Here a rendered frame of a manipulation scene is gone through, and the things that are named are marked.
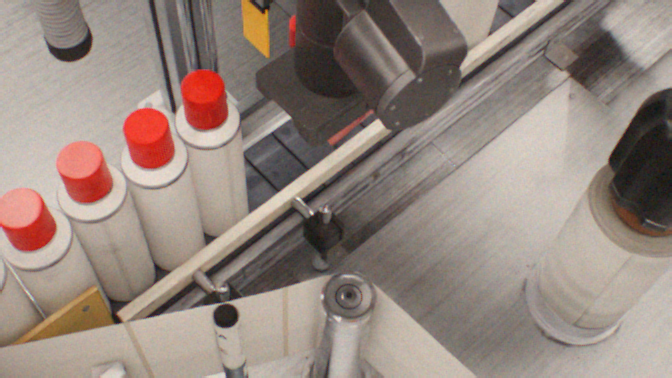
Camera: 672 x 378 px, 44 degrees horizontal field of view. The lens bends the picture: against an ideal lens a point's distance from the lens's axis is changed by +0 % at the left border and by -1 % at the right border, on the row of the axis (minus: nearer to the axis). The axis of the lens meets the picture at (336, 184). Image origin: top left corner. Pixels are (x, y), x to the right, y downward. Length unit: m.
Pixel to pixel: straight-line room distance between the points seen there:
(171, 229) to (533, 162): 0.37
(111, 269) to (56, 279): 0.07
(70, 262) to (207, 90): 0.16
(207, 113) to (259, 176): 0.20
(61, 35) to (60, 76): 0.34
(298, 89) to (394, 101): 0.13
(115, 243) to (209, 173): 0.09
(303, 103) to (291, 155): 0.24
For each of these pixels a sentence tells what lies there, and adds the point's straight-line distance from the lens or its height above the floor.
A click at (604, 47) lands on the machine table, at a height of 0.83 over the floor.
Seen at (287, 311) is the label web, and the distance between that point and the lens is 0.61.
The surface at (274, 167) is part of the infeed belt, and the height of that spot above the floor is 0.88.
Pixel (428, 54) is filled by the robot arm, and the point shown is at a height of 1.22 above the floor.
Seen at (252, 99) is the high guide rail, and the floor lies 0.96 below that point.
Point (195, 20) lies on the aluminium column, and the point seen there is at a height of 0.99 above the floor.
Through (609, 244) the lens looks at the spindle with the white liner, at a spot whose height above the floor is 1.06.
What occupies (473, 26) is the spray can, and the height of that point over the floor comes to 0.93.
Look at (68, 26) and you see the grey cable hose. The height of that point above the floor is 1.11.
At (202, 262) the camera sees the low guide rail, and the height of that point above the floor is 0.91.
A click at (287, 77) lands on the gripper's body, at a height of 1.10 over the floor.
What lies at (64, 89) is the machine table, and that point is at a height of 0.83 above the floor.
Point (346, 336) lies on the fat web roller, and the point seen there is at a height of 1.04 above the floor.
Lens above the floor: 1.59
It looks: 60 degrees down
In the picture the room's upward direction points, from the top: 6 degrees clockwise
